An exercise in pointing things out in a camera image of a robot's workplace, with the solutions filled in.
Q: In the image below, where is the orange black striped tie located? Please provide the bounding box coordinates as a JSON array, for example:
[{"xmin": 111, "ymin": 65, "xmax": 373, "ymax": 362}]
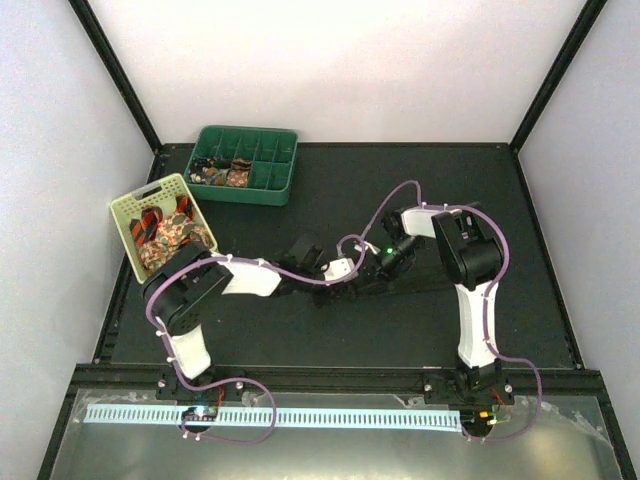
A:
[{"xmin": 129, "ymin": 195, "xmax": 195, "ymax": 247}]

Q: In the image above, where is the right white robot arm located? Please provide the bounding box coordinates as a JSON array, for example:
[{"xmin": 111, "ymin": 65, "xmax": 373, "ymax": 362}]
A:
[{"xmin": 354, "ymin": 202, "xmax": 505, "ymax": 403}]

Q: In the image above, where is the pale green perforated basket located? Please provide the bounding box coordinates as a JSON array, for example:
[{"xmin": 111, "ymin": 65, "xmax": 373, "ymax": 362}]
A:
[{"xmin": 110, "ymin": 174, "xmax": 218, "ymax": 284}]

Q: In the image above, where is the black frame post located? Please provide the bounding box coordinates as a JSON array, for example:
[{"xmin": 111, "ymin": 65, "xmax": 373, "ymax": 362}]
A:
[
  {"xmin": 509, "ymin": 0, "xmax": 608, "ymax": 153},
  {"xmin": 68, "ymin": 0, "xmax": 162, "ymax": 154}
]

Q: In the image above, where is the black necktie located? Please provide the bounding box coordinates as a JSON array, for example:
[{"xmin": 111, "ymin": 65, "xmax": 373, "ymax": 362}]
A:
[{"xmin": 348, "ymin": 266, "xmax": 453, "ymax": 295}]

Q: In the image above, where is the dark patterned rolled tie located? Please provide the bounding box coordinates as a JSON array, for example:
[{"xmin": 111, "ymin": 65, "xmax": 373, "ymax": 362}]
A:
[{"xmin": 188, "ymin": 157, "xmax": 231, "ymax": 186}]

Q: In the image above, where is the white slotted cable duct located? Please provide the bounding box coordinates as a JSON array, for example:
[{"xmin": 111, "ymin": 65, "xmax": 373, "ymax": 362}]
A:
[{"xmin": 83, "ymin": 404, "xmax": 462, "ymax": 433}]

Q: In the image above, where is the brown patterned rolled tie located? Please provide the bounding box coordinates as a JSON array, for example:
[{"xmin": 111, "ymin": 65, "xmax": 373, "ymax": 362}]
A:
[{"xmin": 226, "ymin": 158, "xmax": 252, "ymax": 188}]

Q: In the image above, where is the black aluminium front rail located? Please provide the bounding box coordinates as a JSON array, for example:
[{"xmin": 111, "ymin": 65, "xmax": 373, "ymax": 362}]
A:
[{"xmin": 74, "ymin": 363, "xmax": 604, "ymax": 401}]

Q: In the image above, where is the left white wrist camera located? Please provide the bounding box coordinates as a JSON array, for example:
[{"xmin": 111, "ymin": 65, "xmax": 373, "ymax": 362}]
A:
[{"xmin": 323, "ymin": 257, "xmax": 358, "ymax": 283}]

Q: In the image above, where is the left black frame post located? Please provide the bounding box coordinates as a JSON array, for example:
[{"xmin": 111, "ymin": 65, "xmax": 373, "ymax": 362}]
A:
[{"xmin": 68, "ymin": 0, "xmax": 162, "ymax": 154}]

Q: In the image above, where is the green compartment tray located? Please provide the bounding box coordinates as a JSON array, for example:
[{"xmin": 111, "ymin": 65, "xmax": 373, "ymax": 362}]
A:
[{"xmin": 183, "ymin": 125, "xmax": 298, "ymax": 206}]

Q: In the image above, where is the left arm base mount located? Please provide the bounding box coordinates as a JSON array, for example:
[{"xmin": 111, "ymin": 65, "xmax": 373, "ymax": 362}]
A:
[{"xmin": 156, "ymin": 367, "xmax": 244, "ymax": 434}]

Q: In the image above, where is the right black frame post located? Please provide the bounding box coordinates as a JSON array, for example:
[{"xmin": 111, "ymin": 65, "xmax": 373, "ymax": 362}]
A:
[{"xmin": 509, "ymin": 0, "xmax": 608, "ymax": 153}]

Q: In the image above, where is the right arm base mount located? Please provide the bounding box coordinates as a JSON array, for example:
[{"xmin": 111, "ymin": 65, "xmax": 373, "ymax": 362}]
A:
[{"xmin": 421, "ymin": 366, "xmax": 514, "ymax": 441}]

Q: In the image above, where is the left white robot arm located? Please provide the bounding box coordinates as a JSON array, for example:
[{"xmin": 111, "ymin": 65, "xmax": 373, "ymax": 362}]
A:
[{"xmin": 142, "ymin": 235, "xmax": 366, "ymax": 399}]

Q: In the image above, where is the green floral patterned tie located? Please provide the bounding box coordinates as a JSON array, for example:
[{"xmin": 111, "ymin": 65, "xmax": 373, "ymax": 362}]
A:
[{"xmin": 136, "ymin": 214, "xmax": 213, "ymax": 274}]

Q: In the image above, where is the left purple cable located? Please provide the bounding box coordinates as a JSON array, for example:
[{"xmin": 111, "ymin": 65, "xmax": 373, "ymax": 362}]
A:
[{"xmin": 144, "ymin": 234, "xmax": 371, "ymax": 444}]

